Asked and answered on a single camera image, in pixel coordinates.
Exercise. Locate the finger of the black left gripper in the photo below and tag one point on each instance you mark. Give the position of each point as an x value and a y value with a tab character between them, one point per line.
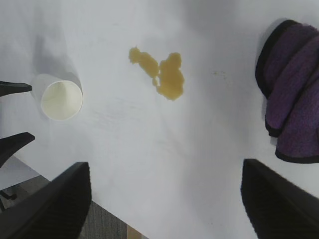
11	147
12	89

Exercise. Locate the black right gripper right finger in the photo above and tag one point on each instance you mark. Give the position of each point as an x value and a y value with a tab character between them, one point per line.
281	211

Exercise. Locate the white paper cup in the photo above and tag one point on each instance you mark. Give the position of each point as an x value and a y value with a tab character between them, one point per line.
62	102

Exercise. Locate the brown cardboard piece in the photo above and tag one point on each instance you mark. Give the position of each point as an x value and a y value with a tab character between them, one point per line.
134	232

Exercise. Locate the brown liquid spill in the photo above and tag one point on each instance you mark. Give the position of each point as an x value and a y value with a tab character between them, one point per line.
172	77

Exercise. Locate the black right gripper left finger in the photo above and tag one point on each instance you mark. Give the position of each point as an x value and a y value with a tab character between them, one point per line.
49	211

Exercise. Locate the purple cloth with black trim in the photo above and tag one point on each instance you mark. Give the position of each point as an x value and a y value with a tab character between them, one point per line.
294	87

